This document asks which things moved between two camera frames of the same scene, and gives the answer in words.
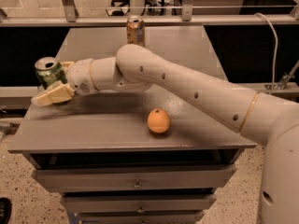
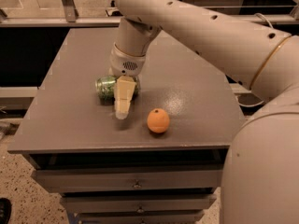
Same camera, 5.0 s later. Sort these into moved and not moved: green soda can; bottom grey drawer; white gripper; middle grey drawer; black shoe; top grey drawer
Moved: white gripper; green soda can
Not moved: bottom grey drawer; middle grey drawer; black shoe; top grey drawer
